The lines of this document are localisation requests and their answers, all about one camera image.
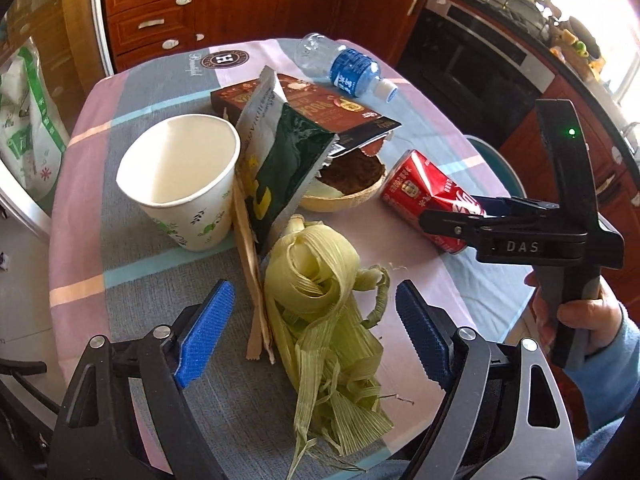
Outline white and green bag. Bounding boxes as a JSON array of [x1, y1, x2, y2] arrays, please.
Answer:
[[0, 45, 69, 213]]

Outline wooden base cabinets with drawers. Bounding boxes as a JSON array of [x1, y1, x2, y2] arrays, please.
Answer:
[[100, 0, 432, 73]]

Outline person's right forearm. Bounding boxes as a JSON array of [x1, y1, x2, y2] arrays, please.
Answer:
[[569, 305, 640, 480]]

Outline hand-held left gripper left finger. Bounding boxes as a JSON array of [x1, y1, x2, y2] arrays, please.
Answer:
[[50, 280, 236, 480]]

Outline green foil snack bag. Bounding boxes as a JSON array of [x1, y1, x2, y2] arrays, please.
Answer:
[[235, 66, 341, 256]]

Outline clear plastic water bottle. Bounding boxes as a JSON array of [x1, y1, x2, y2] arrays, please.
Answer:
[[295, 33, 399, 102]]

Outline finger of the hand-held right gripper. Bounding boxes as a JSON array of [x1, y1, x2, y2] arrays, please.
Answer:
[[467, 194, 551, 218], [419, 208, 488, 252]]

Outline green corn husks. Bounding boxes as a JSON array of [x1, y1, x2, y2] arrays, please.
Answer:
[[262, 215, 416, 476]]

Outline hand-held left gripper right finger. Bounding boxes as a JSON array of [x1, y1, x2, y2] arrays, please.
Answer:
[[394, 280, 579, 480]]

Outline white paper cup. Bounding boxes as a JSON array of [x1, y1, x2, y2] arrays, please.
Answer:
[[116, 114, 242, 252]]

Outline person's right hand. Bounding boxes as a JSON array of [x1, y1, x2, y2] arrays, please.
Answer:
[[525, 270, 624, 357]]

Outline black built-in oven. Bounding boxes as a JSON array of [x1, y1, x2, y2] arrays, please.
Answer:
[[397, 0, 556, 151]]

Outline pink and grey tablecloth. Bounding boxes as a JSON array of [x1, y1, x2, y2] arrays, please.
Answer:
[[48, 37, 531, 480]]

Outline teal trash bin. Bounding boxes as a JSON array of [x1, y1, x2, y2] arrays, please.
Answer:
[[462, 135, 528, 201]]

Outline brown paper chopstick sleeve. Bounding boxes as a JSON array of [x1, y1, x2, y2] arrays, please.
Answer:
[[232, 180, 276, 363]]

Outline plush toys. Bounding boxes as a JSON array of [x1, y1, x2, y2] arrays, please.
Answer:
[[547, 17, 607, 80]]

